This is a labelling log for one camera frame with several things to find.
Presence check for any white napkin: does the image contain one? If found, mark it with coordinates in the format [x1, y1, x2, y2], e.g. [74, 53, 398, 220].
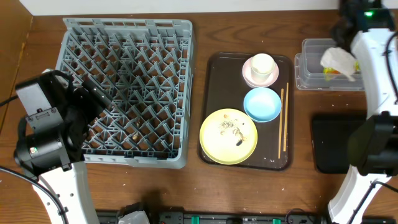
[320, 47, 357, 82]

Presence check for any green snack wrapper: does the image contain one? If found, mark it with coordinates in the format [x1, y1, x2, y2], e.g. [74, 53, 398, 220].
[323, 62, 360, 74]

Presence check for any pink plastic bowl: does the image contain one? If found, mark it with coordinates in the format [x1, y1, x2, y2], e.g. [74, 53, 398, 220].
[242, 54, 279, 88]

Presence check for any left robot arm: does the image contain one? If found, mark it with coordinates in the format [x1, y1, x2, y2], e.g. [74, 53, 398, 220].
[14, 70, 111, 223]

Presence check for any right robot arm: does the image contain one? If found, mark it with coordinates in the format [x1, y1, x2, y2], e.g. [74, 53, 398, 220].
[328, 0, 397, 223]

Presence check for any grey dishwasher rack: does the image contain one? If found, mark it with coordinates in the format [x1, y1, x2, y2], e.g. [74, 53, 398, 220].
[56, 18, 195, 169]

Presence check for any clear plastic bin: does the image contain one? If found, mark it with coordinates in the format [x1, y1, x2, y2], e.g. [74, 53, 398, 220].
[295, 39, 364, 91]

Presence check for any left wooden chopstick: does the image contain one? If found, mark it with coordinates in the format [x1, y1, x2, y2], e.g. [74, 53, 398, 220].
[278, 88, 284, 159]

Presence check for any wooden chopstick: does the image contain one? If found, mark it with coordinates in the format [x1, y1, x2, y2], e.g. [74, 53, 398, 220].
[278, 88, 284, 159]
[283, 82, 289, 152]

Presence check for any cream plastic cup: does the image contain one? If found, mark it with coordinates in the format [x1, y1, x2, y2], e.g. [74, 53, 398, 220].
[250, 53, 276, 83]

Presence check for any black bin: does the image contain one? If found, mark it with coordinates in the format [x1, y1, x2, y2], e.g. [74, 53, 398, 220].
[311, 114, 366, 174]

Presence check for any right wooden chopstick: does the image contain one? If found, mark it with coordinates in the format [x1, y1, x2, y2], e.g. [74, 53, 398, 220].
[283, 82, 289, 152]

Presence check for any light blue bowl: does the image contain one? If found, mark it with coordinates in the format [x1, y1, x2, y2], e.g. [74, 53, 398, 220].
[243, 87, 281, 123]

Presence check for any dark brown tray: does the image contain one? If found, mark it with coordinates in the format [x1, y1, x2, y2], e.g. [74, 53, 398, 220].
[197, 52, 294, 172]

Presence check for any yellow plate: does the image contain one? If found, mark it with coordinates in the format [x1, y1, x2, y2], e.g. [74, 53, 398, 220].
[199, 108, 258, 165]

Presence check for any cardboard wall panel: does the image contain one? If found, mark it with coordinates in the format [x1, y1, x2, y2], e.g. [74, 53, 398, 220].
[0, 0, 34, 131]

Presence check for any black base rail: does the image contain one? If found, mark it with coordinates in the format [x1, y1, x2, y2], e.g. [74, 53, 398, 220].
[96, 202, 398, 224]

